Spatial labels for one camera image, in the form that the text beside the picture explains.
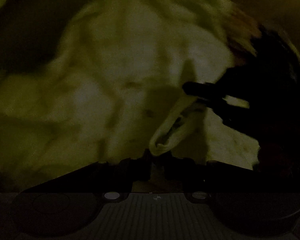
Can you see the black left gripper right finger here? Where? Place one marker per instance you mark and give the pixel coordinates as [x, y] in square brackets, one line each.
[185, 175]

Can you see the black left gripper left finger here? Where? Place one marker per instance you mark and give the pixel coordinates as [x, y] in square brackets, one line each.
[142, 174]

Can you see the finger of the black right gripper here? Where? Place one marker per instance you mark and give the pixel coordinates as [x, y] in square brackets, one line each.
[215, 106]
[203, 90]

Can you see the pale floral cloth garment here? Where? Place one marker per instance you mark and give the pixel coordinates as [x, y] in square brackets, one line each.
[113, 89]

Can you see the brown patterned fabric pile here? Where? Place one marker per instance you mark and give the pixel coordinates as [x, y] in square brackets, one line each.
[242, 30]

